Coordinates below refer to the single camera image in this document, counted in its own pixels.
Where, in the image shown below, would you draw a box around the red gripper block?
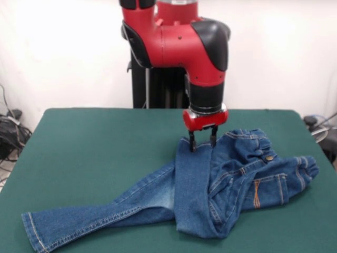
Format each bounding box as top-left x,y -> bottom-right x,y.
183,103 -> 229,153

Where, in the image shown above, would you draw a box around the blue denim jeans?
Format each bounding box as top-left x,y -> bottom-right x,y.
21,128 -> 319,253

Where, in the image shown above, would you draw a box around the dark green table cloth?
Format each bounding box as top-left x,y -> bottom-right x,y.
0,107 -> 337,253

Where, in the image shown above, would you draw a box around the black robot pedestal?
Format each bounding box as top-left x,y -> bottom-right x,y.
121,21 -> 232,109

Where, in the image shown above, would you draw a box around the tangle of black cables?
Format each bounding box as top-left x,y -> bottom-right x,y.
0,84 -> 34,185

